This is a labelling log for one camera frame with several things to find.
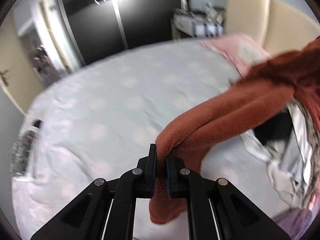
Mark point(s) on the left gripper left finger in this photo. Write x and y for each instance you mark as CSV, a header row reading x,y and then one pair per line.
x,y
150,172

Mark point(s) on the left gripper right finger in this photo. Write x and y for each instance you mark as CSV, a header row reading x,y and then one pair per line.
x,y
172,177

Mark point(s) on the black garment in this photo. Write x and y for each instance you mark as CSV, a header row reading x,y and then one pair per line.
x,y
278,127

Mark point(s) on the grey white garment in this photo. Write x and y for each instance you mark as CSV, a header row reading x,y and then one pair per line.
x,y
287,161

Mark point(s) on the purple fuzzy clothing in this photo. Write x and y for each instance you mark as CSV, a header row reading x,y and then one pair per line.
x,y
294,222

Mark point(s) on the pink blanket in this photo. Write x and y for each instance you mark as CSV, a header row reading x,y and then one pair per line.
x,y
240,50

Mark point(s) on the striped beige garment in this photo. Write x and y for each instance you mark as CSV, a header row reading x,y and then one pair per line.
x,y
313,140

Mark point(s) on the white bedside shelf unit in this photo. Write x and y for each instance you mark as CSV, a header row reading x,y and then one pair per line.
x,y
185,24

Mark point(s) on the dark sliding wardrobe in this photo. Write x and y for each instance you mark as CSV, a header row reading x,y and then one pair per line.
x,y
89,30

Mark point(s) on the beige door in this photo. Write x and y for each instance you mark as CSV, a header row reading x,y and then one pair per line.
x,y
18,79

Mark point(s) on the beige upholstered headboard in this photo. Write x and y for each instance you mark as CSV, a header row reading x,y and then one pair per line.
x,y
275,25

